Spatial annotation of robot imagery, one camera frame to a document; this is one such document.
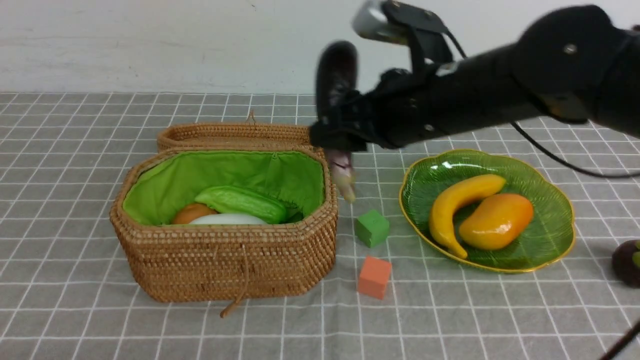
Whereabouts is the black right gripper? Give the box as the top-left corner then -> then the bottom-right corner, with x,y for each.
309,67 -> 441,153

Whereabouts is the purple toy eggplant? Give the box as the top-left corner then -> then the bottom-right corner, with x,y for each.
310,39 -> 358,204

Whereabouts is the yellow toy banana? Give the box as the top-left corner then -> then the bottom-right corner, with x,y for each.
428,174 -> 506,260

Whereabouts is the green toy bitter gourd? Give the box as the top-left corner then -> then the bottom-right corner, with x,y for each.
194,186 -> 288,224

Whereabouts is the white toy radish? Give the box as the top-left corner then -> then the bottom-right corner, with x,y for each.
189,213 -> 268,225

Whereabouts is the orange toy mango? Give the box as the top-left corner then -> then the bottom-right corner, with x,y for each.
458,193 -> 534,251

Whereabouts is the brown toy potato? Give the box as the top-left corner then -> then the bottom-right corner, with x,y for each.
171,202 -> 218,224

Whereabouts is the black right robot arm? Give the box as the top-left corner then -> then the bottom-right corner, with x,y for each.
309,0 -> 639,152

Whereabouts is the woven rattan basket lid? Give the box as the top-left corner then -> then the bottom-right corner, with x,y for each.
157,117 -> 314,152

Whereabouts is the green foam cube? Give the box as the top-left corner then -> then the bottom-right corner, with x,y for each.
354,209 -> 390,248

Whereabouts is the orange foam cube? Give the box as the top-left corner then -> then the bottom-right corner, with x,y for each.
357,256 -> 393,300

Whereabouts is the woven rattan basket green lining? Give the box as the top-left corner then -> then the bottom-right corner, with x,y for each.
109,146 -> 339,319

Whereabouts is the green glass leaf plate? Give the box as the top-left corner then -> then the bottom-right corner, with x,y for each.
398,149 -> 576,274

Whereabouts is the dark purple mangosteen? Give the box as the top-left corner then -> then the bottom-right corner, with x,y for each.
611,239 -> 640,289

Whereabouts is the grey checked tablecloth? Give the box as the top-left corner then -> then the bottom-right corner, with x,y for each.
0,93 -> 639,360

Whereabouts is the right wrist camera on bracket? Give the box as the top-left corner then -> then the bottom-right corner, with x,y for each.
351,0 -> 454,72

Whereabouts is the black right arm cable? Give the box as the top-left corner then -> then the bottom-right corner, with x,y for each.
442,30 -> 640,180

